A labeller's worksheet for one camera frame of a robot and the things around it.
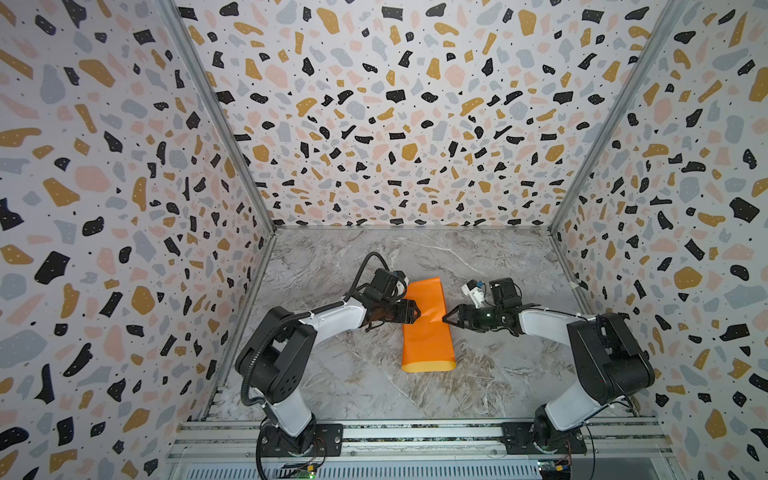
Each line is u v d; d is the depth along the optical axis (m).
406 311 0.80
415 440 0.76
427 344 0.84
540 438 0.67
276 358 0.46
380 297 0.72
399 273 0.85
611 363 0.47
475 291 0.88
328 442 0.73
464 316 0.82
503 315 0.72
